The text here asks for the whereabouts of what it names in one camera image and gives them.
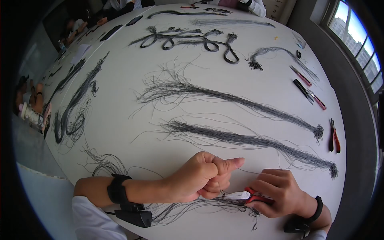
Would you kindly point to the white paper sheet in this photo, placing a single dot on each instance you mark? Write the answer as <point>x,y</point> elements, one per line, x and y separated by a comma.
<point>80,52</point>

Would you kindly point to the person's right thumb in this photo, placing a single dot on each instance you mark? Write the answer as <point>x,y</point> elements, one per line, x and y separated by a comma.
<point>258,207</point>

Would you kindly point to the person's left index finger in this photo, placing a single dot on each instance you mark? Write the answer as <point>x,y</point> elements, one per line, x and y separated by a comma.
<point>208,163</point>

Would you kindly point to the person's body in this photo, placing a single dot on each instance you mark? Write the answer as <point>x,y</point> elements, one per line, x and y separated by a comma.
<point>93,222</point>

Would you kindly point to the person's left hand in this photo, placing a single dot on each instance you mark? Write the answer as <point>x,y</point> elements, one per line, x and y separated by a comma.
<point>192,180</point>

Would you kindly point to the black thread snips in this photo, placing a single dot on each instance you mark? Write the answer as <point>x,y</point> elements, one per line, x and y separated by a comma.
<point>303,90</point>

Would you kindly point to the red and black pliers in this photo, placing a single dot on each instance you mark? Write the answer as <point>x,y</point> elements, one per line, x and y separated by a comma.
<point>336,139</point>

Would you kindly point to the window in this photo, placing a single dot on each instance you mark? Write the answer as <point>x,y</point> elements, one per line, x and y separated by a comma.
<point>357,39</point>

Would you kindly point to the black phone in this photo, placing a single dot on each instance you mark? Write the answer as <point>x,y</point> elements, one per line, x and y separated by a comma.
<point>111,33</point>
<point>134,21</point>

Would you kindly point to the small black clip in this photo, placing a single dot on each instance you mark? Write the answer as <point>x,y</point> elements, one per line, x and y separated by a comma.
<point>298,54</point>

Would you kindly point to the person's right hand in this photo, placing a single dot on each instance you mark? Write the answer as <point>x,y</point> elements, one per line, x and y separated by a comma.
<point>285,198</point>

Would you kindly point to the person's right fingers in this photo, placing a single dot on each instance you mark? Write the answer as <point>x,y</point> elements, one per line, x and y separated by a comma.
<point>267,185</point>

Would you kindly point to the person's left fingers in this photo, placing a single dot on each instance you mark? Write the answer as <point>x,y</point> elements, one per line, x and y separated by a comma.
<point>214,187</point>

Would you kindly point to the person's left thumb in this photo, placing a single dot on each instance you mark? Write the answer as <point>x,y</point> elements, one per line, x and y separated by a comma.
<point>231,164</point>

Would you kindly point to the pink thread snips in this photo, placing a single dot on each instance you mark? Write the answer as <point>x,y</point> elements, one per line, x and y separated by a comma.
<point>301,76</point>
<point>318,101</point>

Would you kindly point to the black wrist band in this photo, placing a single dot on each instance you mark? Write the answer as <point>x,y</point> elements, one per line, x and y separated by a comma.
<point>316,210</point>
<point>118,192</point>

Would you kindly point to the red pliers with white jaws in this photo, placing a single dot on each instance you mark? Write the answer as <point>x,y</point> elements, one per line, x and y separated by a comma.
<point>255,198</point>

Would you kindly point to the clear plastic bag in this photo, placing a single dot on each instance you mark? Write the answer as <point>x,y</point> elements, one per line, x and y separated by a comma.
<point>300,40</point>

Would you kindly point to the white and pink bottle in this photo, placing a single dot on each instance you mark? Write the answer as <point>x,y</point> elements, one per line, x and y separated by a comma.
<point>30,115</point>

